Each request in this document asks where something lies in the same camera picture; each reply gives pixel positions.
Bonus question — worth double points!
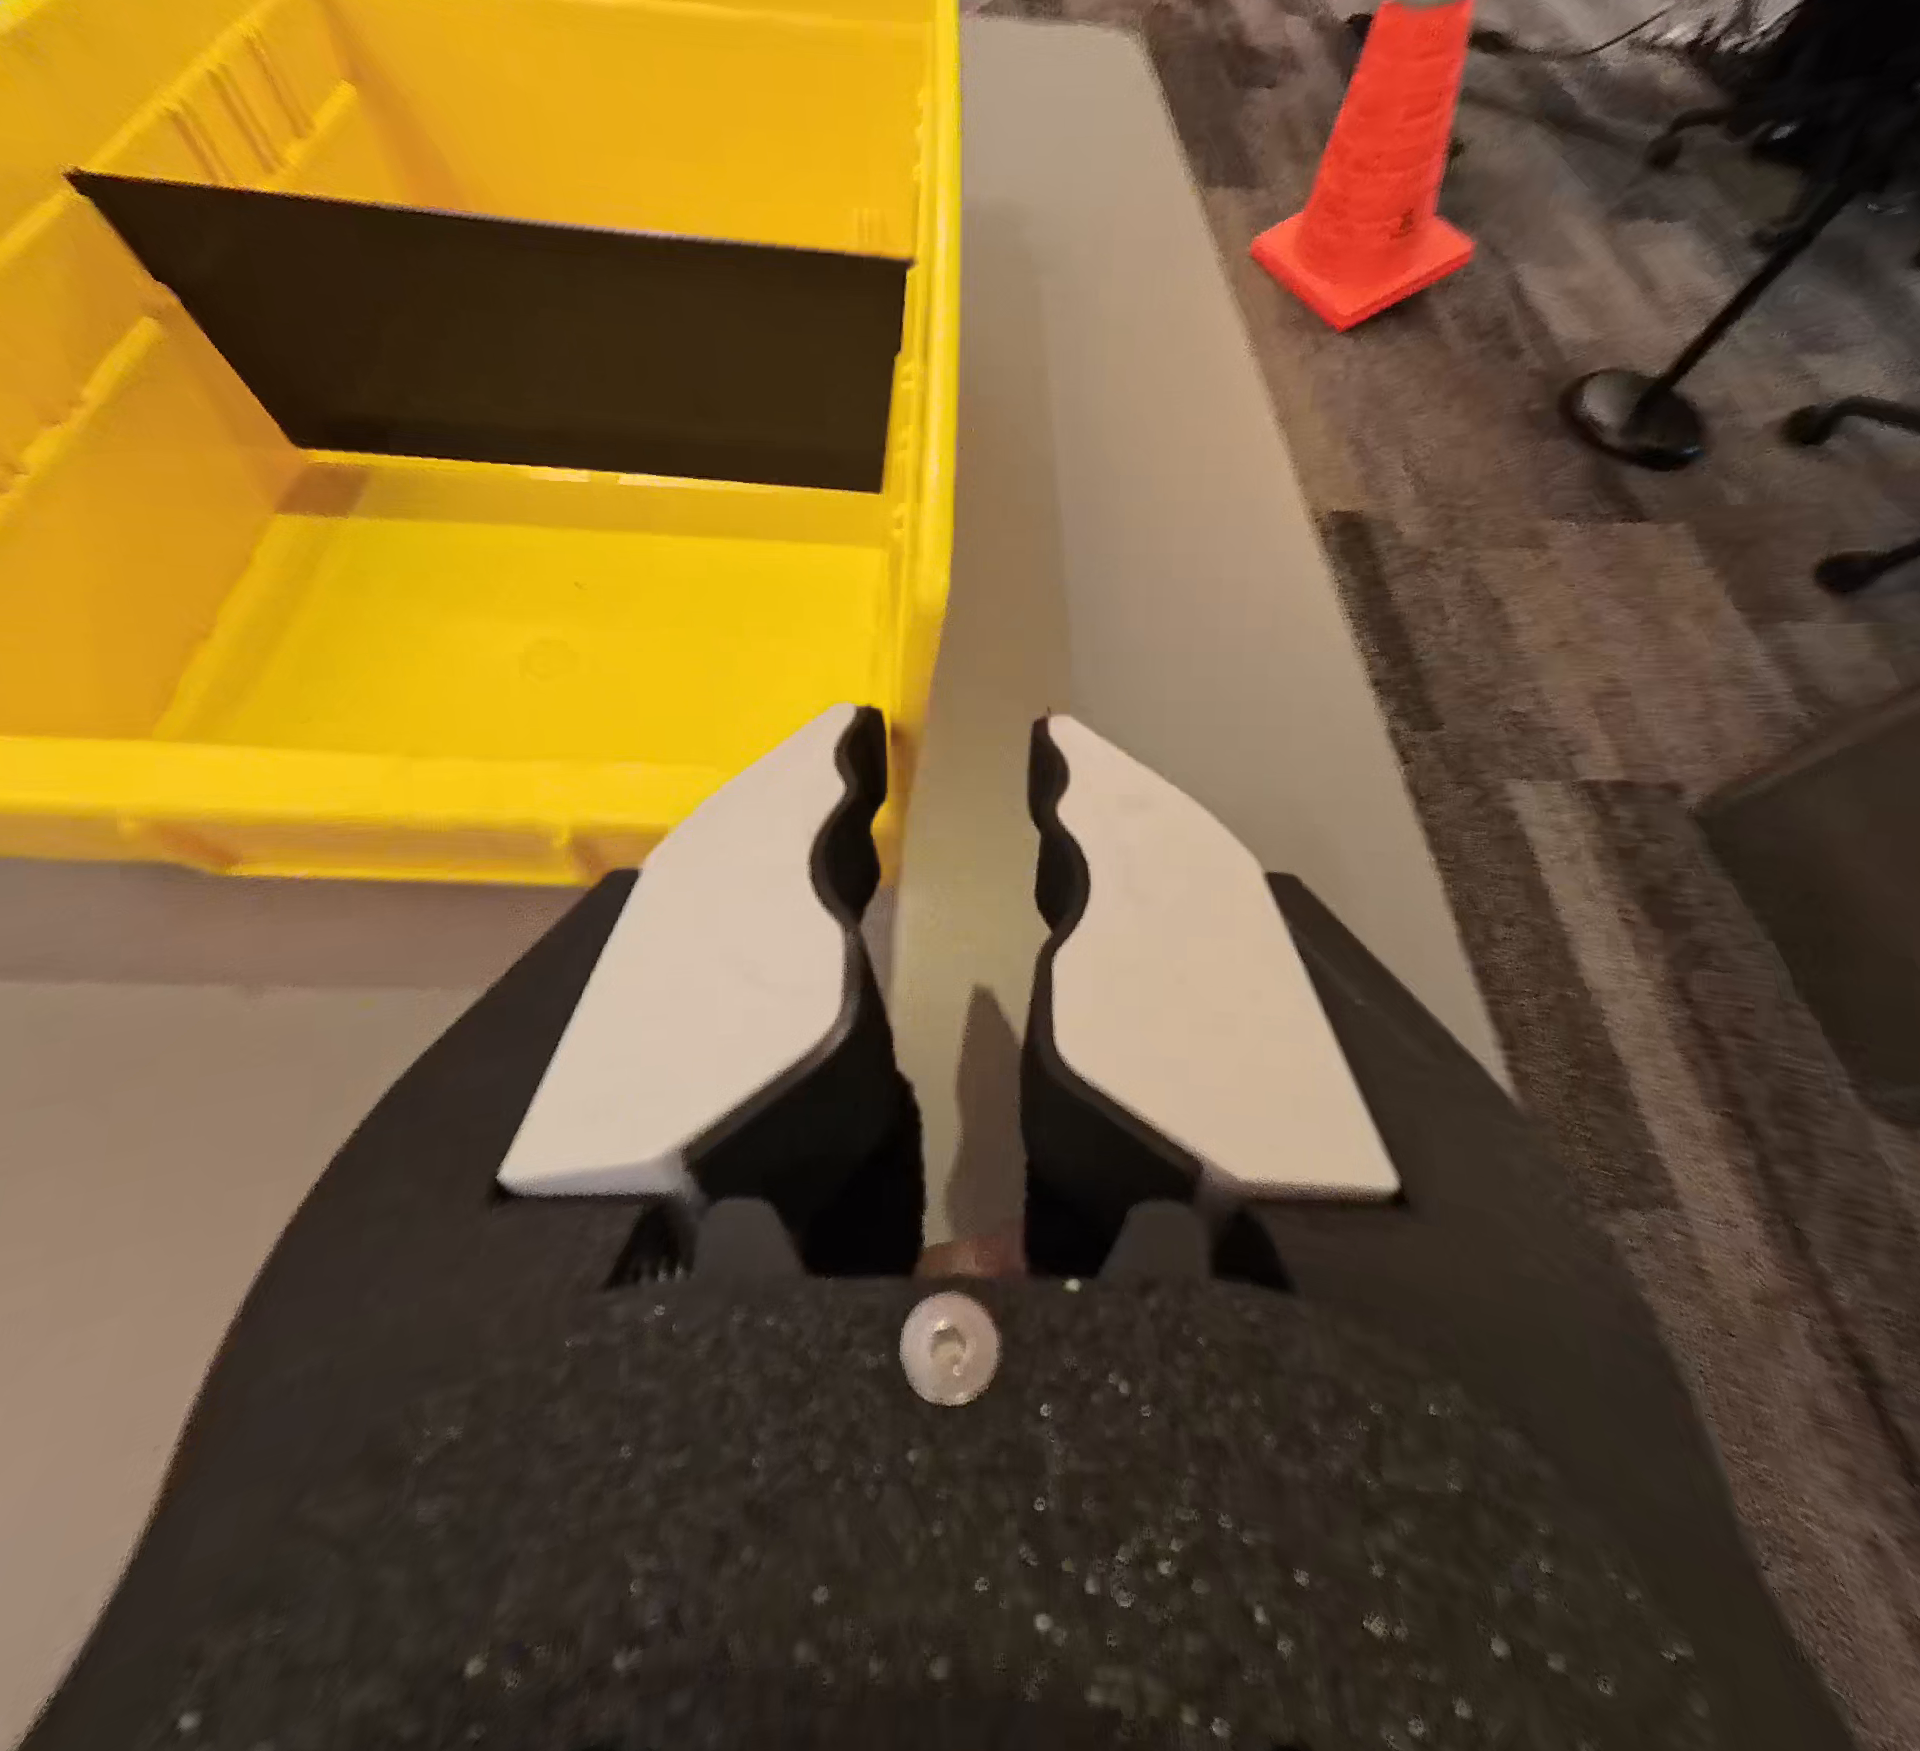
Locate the black bin divider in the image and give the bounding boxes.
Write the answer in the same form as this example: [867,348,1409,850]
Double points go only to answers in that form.
[70,168,914,497]

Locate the black office chair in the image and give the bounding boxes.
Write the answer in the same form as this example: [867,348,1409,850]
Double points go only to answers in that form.
[1639,0,1920,597]

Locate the black floor stand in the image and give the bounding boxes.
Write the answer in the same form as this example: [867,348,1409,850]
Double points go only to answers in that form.
[1552,155,1920,471]

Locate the yellow plastic bin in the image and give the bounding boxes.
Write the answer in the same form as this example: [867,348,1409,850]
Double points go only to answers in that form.
[0,0,956,891]

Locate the orange traffic cone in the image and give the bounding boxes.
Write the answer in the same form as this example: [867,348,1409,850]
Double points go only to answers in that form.
[1248,0,1500,334]

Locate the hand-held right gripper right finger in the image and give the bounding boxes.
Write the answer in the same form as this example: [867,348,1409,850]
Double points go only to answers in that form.
[1021,709,1403,1279]

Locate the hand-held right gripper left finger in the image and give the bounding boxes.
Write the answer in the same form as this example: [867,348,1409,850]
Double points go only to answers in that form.
[496,704,921,1279]

